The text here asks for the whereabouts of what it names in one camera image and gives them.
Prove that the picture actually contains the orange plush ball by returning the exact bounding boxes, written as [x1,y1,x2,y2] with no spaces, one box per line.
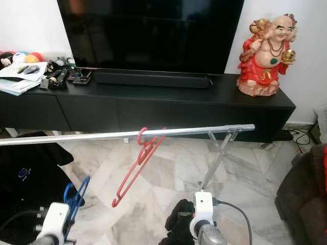
[27,52,44,64]

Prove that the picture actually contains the black plush ball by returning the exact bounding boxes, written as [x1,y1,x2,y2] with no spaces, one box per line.
[0,51,15,67]

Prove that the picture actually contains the dark oval pouch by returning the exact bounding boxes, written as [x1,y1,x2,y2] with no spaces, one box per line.
[23,65,40,75]

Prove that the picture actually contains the black remote holder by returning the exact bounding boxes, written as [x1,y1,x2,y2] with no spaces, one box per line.
[40,70,68,91]

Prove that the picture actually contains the dark brown sofa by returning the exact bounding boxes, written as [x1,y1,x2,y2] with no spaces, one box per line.
[275,144,327,235]

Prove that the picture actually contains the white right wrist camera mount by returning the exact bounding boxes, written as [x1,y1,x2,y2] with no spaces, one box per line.
[190,191,216,239]

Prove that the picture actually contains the small black red box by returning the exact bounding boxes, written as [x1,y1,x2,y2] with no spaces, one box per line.
[69,69,94,85]

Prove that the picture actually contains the red laughing buddha statue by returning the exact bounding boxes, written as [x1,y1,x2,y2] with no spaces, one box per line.
[237,14,298,97]

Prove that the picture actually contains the red hanger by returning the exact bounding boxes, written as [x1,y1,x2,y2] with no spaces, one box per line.
[111,127,167,208]

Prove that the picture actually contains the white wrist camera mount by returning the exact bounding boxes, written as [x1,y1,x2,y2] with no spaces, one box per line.
[42,202,71,245]
[190,191,216,239]

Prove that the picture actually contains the blue hanger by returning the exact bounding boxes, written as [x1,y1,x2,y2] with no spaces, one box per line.
[63,175,91,225]

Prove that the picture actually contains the black soundbar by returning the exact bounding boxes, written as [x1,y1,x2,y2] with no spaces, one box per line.
[93,70,212,89]

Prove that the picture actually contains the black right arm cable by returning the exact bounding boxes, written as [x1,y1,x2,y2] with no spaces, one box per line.
[214,199,253,245]

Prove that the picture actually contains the white paper stack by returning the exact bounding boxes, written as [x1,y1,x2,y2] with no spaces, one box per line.
[0,61,49,96]

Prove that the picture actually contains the black flat television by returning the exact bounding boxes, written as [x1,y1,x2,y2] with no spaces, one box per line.
[56,0,245,75]

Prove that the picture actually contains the metal clothes rack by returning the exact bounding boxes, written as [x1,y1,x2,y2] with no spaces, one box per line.
[0,124,256,197]

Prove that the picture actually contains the white teal plush ball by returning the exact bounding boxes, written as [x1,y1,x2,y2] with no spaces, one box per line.
[13,51,29,65]

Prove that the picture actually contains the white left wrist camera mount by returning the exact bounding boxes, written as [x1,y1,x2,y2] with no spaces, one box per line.
[42,202,71,245]

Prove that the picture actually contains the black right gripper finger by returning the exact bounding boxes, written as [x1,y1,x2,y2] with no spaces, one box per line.
[171,199,195,219]
[158,218,194,245]

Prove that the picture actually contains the black television console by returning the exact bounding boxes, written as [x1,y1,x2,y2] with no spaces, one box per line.
[0,69,297,142]

